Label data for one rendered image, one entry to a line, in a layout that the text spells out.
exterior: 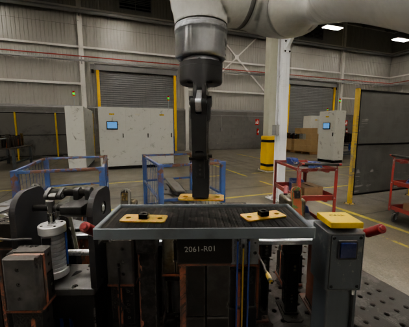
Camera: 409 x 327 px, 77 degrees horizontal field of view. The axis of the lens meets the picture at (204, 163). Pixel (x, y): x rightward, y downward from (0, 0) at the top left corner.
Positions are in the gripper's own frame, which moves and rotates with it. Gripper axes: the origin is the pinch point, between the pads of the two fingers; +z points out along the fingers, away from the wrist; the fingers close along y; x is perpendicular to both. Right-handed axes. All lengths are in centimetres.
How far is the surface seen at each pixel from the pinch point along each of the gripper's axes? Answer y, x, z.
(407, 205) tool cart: 310, -261, 97
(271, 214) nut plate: 2.3, -13.5, 7.7
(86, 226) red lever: -3.5, 20.7, 8.8
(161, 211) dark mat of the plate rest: 3.8, 8.5, 8.0
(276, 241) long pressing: 26.2, -20.4, 24.2
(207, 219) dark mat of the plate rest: -0.5, -1.2, 8.0
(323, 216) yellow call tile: 2.7, -23.7, 8.0
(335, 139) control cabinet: 961, -443, 32
